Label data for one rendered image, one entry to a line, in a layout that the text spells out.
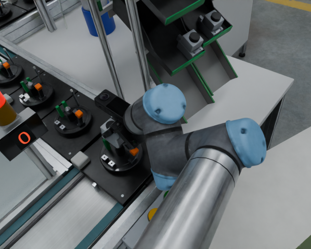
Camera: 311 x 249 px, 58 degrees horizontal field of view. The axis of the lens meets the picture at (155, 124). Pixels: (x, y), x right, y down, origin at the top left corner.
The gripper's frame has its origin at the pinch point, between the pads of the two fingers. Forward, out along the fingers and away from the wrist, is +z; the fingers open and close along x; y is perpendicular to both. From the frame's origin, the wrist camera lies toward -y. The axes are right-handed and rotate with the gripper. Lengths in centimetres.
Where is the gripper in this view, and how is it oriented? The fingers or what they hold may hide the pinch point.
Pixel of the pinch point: (110, 127)
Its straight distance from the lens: 82.8
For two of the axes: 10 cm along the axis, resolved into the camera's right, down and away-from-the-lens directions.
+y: 6.5, 7.5, 1.3
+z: -4.0, 1.9, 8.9
